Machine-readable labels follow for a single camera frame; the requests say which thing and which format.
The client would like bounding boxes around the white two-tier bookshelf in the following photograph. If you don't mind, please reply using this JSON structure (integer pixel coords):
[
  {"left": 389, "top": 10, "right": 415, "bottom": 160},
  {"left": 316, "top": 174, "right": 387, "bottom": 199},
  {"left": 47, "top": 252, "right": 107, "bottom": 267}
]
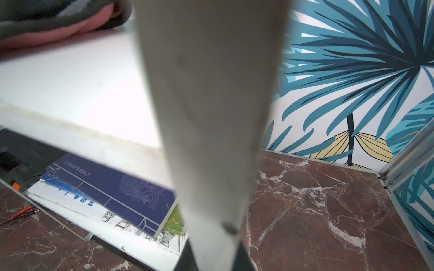
[{"left": 1, "top": 1, "right": 293, "bottom": 271}]

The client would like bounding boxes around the pink cloth with black trim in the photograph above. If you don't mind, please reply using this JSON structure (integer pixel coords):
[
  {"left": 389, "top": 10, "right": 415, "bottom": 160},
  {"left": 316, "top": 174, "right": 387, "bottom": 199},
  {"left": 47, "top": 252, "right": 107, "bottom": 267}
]
[{"left": 1, "top": 1, "right": 133, "bottom": 51}]

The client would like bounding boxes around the dark blue book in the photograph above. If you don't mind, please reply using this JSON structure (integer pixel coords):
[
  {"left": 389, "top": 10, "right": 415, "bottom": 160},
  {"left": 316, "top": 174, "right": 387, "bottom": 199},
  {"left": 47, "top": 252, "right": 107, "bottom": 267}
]
[{"left": 46, "top": 154, "right": 177, "bottom": 238}]

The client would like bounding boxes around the white green booklet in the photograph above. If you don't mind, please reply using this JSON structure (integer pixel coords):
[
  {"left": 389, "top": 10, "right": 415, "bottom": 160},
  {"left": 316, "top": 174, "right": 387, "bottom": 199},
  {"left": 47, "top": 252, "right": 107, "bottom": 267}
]
[{"left": 156, "top": 206, "right": 187, "bottom": 255}]

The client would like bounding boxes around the black plastic tool case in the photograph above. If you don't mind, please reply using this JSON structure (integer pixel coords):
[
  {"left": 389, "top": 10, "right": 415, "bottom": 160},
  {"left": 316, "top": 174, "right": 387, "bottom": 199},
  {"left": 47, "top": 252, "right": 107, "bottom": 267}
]
[{"left": 1, "top": 129, "right": 66, "bottom": 193}]

